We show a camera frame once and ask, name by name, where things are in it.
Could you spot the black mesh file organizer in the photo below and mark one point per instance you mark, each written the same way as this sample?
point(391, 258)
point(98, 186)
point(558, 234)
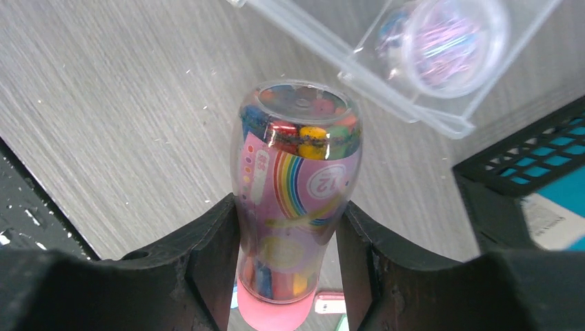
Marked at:
point(493, 182)

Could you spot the clear jar of pins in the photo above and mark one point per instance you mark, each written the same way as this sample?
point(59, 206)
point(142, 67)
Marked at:
point(443, 49)

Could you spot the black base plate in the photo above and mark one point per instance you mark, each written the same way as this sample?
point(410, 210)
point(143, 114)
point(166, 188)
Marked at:
point(30, 219)

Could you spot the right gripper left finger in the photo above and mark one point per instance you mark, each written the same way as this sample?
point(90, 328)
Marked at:
point(182, 281)

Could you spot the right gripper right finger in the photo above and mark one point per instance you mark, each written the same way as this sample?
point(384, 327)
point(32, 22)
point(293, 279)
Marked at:
point(391, 283)

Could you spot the teal folder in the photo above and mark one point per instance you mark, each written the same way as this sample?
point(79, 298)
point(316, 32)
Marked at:
point(554, 213)

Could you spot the white plastic drawer unit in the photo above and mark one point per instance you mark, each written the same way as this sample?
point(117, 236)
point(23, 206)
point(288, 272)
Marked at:
point(344, 34)

